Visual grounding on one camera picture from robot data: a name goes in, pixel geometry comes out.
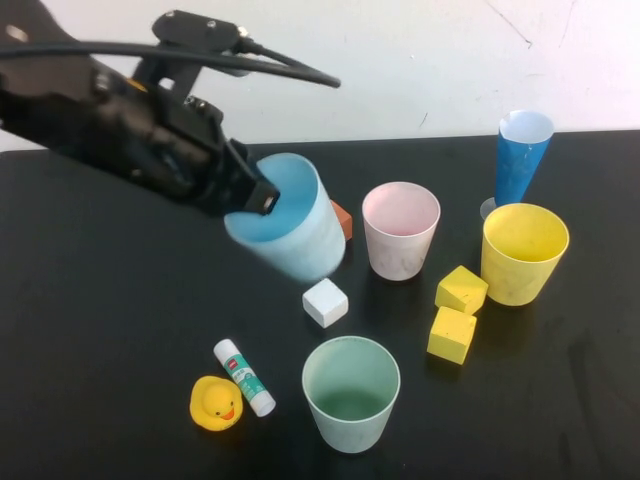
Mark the pink plastic cup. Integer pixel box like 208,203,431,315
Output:
361,181,442,282

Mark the black camera cable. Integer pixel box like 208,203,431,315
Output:
0,27,343,90

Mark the yellow plastic cup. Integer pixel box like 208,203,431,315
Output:
480,202,571,307

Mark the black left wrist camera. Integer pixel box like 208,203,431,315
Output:
132,9,254,101

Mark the white green glue stick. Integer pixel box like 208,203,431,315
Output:
213,338,277,419

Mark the white cube block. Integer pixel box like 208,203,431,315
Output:
301,277,350,330

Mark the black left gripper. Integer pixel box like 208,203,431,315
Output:
94,72,281,219

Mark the blue plastic cup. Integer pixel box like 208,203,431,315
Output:
223,152,348,284

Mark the yellow rubber duck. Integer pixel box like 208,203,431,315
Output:
188,375,245,432

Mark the orange cube block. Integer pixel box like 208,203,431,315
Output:
329,198,355,245

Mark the yellow cube block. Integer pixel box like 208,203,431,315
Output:
434,264,490,316
426,305,478,367

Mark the blue cone glass clear base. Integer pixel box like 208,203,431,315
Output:
479,109,556,222

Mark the green plastic cup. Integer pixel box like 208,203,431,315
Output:
301,335,402,455

